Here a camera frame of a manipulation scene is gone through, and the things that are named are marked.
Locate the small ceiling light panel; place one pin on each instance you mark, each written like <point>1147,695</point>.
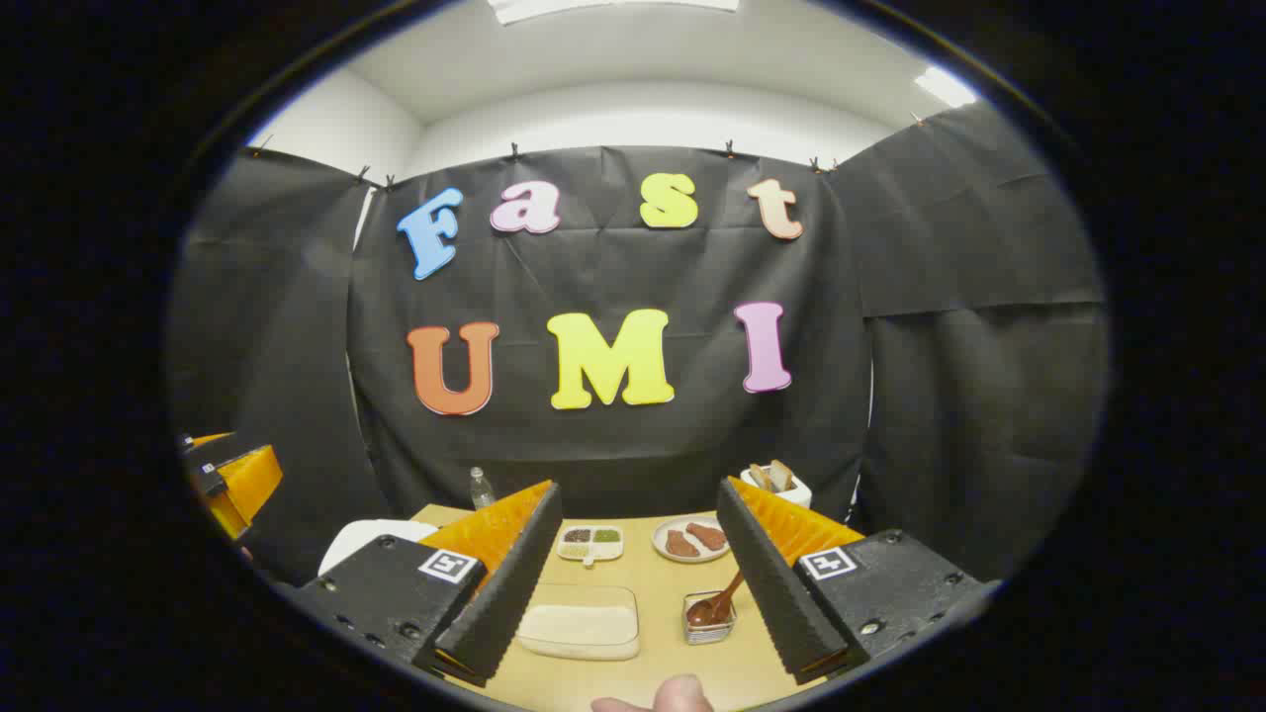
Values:
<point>945,87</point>

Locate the white divided grain dish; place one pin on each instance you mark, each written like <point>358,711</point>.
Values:
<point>590,544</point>

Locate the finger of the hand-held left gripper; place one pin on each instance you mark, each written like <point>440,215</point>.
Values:
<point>247,483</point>
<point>203,450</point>

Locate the black backdrop cloth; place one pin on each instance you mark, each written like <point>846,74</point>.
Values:
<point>613,445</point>

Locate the long ceiling light panel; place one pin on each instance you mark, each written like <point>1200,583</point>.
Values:
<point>613,6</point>

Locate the white rice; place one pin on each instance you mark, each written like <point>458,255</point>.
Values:
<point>579,628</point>

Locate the brown wooden spoon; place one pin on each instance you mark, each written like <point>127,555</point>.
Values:
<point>720,601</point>

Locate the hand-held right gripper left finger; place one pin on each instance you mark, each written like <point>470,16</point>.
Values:
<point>509,578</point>

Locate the toast slice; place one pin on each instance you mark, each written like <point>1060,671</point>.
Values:
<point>760,477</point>
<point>781,475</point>

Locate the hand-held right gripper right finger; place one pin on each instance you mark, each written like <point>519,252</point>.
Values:
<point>771,578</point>

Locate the white round plate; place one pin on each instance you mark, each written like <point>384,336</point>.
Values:
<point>665,524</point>

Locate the white toaster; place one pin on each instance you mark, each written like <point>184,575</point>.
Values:
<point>796,494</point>

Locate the clear plastic rice box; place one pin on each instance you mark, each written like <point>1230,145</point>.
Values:
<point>579,595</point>

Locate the clear water bottle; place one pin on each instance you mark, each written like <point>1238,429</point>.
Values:
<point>482,491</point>

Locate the white rice cooker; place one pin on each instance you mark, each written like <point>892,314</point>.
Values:
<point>361,542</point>

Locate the clear chopstick holder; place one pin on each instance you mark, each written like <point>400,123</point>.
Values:
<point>708,633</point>

